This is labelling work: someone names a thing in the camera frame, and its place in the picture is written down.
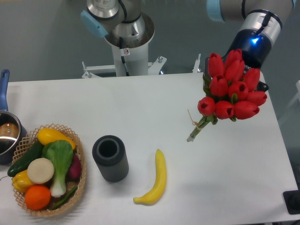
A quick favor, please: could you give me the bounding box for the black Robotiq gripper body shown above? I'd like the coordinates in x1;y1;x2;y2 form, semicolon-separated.
205;11;283;92

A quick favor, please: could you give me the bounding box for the red tulip bouquet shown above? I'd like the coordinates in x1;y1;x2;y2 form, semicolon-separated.
187;49;267;142

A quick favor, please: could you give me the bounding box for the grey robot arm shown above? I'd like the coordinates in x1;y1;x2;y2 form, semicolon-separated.
81;0;296;78

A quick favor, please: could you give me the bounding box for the black device at edge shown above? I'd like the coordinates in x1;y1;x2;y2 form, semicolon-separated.
283;190;300;215

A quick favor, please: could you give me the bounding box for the yellow banana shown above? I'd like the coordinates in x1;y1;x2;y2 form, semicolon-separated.
133;149;167;206

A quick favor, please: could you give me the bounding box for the dark grey ribbed vase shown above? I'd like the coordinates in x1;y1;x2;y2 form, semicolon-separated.
92;135;129;182

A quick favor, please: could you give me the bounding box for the purple sweet potato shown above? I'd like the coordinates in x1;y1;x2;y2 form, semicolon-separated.
67;154;82;180

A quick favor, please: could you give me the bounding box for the green bok choy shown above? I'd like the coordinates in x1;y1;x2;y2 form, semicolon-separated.
42;140;73;197

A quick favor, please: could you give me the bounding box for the yellow squash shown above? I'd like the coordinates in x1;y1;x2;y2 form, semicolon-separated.
37;128;76;150

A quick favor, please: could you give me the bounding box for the green bean pod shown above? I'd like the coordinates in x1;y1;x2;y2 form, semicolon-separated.
49;186;77;210

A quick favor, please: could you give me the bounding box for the woven wicker basket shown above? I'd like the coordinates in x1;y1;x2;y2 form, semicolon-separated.
12;124;86;217

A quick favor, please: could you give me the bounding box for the green cucumber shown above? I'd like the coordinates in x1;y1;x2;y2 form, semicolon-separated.
7;141;44;177

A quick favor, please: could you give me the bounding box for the orange fruit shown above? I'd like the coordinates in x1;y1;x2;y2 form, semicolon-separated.
25;185;51;210

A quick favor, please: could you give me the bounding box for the yellow bell pepper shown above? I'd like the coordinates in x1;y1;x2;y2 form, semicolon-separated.
12;170;35;193

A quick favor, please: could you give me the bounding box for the white metal base bracket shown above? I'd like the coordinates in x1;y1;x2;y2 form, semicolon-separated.
82;54;202;79

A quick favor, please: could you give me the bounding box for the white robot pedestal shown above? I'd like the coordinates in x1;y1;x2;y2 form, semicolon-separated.
105;13;155;76

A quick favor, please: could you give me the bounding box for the blue handled saucepan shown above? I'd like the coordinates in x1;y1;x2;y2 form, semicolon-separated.
0;69;27;165

